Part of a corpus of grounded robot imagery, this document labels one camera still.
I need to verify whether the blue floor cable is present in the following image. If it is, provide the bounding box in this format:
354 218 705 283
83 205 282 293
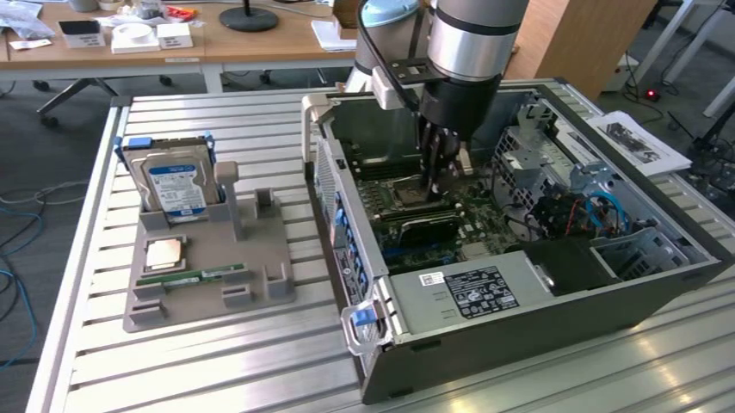
0 205 46 372

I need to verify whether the small white box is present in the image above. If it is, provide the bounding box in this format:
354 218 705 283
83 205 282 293
155 22 194 51

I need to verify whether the hard disk with blue rails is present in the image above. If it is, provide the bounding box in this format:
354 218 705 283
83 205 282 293
113 133 225 225

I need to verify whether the clear plastic bag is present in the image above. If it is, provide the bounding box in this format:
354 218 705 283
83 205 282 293
0 0 58 40

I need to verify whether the small white device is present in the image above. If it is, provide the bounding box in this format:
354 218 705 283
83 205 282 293
608 64 634 92

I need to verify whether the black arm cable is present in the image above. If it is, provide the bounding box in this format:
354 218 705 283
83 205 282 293
357 0 430 115

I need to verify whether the white table frame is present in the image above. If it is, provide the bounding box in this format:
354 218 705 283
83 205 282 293
629 0 735 118

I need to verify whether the orange object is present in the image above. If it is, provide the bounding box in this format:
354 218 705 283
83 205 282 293
165 4 202 23

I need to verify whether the white paper pile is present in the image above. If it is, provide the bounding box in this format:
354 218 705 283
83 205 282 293
310 19 361 53

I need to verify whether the black lamp base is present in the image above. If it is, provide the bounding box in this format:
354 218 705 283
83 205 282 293
219 0 282 33

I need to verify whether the black tripod stand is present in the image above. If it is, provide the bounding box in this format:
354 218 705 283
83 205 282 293
669 98 735 193

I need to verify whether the white tape roll on base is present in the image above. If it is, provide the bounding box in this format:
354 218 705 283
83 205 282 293
110 22 163 55

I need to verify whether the green motherboard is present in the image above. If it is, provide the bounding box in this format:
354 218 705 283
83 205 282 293
343 144 539 276

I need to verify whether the metal disk bay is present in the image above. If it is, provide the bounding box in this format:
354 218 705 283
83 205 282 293
591 227 690 280

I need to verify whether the wooden desk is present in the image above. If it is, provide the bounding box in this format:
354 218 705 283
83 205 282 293
0 0 522 94

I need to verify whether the open dark PC case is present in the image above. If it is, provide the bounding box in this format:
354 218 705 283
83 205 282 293
301 83 735 406

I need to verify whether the cardboard box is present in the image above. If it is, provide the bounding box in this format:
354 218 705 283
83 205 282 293
333 0 365 30

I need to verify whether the grey parts rack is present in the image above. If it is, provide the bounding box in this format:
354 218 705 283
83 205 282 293
121 161 299 334

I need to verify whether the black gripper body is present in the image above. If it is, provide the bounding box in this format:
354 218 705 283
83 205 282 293
417 75 501 142

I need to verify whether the black cable bundle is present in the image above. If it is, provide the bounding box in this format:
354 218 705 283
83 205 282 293
505 193 593 240

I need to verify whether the green graphics card black shroud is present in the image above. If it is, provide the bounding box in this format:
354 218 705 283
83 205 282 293
373 213 462 250

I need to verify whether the CPU chip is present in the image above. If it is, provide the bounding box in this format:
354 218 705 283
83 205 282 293
143 237 189 273

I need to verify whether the perforated metal drive cage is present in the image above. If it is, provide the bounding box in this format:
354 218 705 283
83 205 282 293
491 98 585 227

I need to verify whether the white floor cable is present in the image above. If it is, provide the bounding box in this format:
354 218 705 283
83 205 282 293
0 179 91 207

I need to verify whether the white box with black lid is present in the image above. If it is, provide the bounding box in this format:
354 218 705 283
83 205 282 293
58 19 106 50

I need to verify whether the blue case release latch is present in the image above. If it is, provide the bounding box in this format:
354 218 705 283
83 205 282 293
350 310 377 341

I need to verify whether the CPU socket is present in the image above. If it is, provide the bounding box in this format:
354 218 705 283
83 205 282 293
387 176 427 213

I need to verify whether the silver power supply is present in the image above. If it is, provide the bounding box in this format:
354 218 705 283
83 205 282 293
385 250 558 337

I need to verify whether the wooden cabinet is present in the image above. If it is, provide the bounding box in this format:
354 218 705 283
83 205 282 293
505 0 661 101

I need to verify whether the printed paper stack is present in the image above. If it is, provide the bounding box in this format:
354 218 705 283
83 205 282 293
583 109 696 178

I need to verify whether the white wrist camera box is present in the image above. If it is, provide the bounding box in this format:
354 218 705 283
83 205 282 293
371 68 426 111

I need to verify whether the black camera bracket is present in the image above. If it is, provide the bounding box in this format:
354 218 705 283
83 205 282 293
390 57 455 86

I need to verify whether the blue disk wire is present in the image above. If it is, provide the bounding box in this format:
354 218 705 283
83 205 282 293
583 190 634 237

